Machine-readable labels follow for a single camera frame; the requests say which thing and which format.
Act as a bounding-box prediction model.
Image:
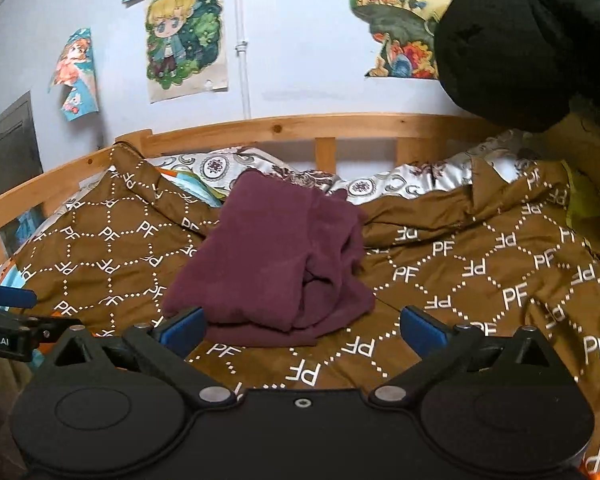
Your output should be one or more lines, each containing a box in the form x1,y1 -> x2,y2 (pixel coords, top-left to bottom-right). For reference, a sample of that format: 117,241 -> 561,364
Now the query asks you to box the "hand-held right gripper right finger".
367,305 -> 563,409

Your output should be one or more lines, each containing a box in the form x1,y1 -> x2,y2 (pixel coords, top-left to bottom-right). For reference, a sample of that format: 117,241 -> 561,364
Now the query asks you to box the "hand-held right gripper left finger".
40,305 -> 237,409

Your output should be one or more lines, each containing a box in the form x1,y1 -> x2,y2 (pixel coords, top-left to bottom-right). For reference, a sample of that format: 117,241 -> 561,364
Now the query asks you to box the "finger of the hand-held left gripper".
0,282 -> 37,309
0,304 -> 84,342

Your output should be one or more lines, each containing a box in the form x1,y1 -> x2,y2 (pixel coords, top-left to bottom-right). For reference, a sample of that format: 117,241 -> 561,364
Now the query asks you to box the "maroon long-sleeved shirt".
162,169 -> 377,348

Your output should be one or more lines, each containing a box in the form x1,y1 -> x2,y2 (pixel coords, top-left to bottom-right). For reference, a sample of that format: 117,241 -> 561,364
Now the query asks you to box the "brown printed blanket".
5,147 -> 600,480

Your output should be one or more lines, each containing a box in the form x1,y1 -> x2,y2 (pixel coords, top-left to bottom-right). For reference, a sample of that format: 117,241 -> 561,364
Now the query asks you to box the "orange blue striped bed sheet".
0,166 -> 600,480

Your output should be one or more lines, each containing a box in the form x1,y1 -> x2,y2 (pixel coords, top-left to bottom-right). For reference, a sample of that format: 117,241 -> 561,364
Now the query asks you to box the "white grey patterned pillow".
145,130 -> 537,207

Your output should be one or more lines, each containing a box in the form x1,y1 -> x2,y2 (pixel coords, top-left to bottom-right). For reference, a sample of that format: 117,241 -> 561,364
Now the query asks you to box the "yellow-green cloth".
561,160 -> 600,262

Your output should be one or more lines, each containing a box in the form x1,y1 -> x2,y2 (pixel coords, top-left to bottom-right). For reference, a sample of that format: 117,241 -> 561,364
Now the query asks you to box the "black puffy jacket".
432,0 -> 600,134

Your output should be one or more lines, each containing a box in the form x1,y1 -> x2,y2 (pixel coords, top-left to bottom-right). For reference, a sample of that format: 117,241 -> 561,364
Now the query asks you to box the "grey wall panel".
0,91 -> 44,207

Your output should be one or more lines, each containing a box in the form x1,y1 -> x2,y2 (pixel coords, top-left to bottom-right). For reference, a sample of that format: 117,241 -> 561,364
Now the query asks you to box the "wooden bed frame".
0,112 -> 600,273

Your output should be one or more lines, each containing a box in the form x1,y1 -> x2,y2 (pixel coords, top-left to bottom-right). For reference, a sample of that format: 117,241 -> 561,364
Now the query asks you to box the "peeling orange blue wall poster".
48,27 -> 100,122

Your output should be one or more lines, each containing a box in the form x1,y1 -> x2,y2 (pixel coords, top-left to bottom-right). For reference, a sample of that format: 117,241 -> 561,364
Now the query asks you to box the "white wall pipe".
232,0 -> 254,122

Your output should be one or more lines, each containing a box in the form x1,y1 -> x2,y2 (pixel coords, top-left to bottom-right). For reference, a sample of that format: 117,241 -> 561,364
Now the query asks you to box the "blond cartoon figure wall poster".
145,0 -> 230,105

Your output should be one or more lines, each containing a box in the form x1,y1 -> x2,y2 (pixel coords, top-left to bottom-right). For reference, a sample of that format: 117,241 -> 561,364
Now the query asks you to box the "landscape wall poster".
345,0 -> 454,80

